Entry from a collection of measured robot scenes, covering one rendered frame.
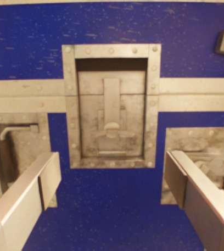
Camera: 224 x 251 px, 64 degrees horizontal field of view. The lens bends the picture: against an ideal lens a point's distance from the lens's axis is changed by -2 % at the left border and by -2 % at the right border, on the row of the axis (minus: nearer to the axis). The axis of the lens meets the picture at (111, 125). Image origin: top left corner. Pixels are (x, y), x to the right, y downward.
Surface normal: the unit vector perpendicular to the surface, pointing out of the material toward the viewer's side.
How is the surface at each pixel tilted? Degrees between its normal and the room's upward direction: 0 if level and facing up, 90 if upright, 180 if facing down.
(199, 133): 90
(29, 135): 90
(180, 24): 90
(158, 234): 90
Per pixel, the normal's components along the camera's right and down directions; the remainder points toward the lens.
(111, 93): 0.00, 0.25
